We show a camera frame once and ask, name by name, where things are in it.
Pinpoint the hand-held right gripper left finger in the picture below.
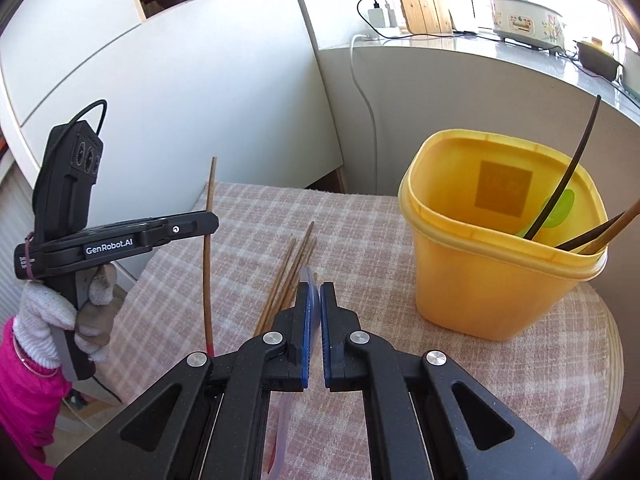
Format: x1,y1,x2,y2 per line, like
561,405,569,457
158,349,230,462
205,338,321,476
52,281,321,480

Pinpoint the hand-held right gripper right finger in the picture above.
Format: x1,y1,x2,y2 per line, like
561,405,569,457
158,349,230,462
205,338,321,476
320,281,581,480

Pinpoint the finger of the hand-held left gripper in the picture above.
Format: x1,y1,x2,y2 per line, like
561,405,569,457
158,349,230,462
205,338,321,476
137,211,220,250

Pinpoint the brown wooden chopstick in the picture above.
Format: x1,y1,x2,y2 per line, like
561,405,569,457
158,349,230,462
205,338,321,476
582,200,640,256
265,221,316,331
201,156,219,358
276,238,318,320
556,212,629,251
253,239,298,338

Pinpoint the yellow plastic container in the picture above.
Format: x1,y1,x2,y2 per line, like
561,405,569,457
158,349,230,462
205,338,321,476
398,129,608,342

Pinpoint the green plastic utensil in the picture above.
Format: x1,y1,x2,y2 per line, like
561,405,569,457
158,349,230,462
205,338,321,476
515,187,576,239

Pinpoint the black chopstick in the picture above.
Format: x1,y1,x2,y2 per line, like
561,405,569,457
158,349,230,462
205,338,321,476
525,95,602,240

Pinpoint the person's left forearm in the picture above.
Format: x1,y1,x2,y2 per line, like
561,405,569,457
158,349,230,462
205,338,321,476
0,315,73,480

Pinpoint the person's left hand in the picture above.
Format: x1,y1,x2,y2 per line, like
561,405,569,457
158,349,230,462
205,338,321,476
14,265,119,369

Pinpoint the pink checkered cloth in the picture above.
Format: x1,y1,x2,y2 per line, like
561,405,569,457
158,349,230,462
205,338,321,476
107,181,619,480

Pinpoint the white cabinet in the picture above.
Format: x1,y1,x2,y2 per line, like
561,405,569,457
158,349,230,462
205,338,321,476
0,0,347,311

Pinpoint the white charger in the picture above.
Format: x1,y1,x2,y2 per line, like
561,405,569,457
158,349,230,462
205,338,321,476
367,6,401,29

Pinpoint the striped yellow cloth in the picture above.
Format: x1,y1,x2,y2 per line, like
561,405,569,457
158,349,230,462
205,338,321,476
595,287,626,466

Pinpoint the floral white slow cooker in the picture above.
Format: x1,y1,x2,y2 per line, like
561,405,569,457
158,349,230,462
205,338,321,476
488,0,569,52

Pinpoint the dark pot with yellow lid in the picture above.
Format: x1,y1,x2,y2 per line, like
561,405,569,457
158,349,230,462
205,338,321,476
574,37,622,82

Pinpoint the pale green electric kettle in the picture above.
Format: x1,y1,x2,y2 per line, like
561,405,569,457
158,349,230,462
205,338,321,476
619,49,640,93

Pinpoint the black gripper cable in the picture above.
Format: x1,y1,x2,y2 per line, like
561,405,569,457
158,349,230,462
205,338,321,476
69,100,109,135

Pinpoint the thin metal bracelet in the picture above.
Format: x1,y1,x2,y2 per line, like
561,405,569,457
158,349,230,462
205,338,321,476
15,340,59,377

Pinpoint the white cable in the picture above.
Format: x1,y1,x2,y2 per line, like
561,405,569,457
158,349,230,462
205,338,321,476
350,34,383,196

